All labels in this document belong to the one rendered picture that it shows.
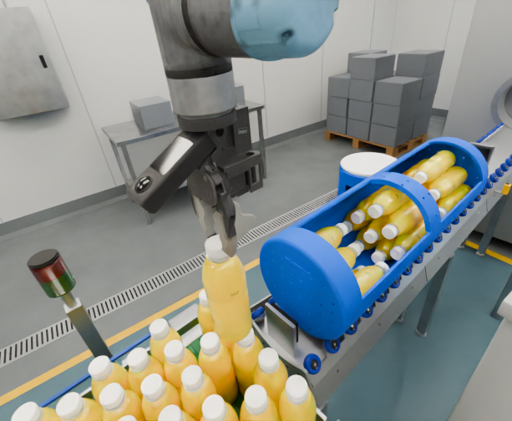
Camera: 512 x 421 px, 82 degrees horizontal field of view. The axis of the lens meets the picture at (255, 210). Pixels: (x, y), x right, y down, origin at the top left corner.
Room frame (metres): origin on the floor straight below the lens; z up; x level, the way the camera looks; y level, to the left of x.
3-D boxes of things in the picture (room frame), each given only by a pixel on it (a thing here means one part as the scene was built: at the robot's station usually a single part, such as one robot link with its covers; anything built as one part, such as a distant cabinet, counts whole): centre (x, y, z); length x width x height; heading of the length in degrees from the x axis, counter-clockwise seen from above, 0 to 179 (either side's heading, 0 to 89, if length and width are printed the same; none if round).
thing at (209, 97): (0.37, 0.05, 1.59); 0.08 x 0.08 x 0.05
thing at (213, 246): (0.36, 0.06, 1.37); 0.04 x 0.04 x 0.02
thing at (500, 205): (1.65, -1.69, 0.31); 0.06 x 0.06 x 0.63; 37
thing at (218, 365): (0.38, 0.12, 1.00); 0.07 x 0.07 x 0.19
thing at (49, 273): (0.53, 0.49, 1.23); 0.06 x 0.06 x 0.04
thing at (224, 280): (0.36, 0.06, 1.27); 0.07 x 0.07 x 0.19
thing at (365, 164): (1.31, -0.58, 1.03); 0.28 x 0.28 x 0.01
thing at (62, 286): (0.53, 0.49, 1.18); 0.06 x 0.06 x 0.05
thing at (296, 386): (0.27, -0.04, 1.10); 0.04 x 0.04 x 0.02
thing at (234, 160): (0.37, 0.04, 1.51); 0.09 x 0.08 x 0.12; 127
